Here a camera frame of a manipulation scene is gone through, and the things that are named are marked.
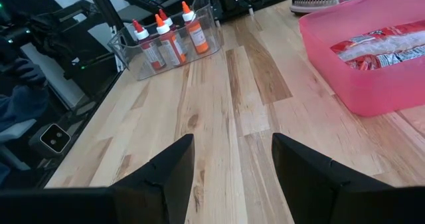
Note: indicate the clear plastic bin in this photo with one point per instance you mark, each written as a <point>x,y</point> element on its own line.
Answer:
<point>129,61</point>

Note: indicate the person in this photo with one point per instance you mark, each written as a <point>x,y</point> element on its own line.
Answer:
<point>20,104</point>

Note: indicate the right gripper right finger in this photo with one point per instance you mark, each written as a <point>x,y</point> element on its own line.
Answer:
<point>305,187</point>

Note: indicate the black aluminium table frame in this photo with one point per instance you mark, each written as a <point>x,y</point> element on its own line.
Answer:
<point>103,8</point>

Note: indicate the orange food colouring bottle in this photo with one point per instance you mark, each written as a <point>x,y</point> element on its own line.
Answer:
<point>198,38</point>

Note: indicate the dark red food colouring bottle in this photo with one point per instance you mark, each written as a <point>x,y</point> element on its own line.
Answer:
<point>151,54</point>

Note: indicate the orange-red food colouring bottle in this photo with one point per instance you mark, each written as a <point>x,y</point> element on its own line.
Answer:
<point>172,48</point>

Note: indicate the pink translucent plastic bin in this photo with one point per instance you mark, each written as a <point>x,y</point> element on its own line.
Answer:
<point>332,84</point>

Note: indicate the small table-level camera box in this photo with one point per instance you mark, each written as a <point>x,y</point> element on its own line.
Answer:
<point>54,138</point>

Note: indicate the red snack package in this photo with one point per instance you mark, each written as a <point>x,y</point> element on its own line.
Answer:
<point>382,48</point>

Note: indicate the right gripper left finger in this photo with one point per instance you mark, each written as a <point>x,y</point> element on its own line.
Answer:
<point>166,187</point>

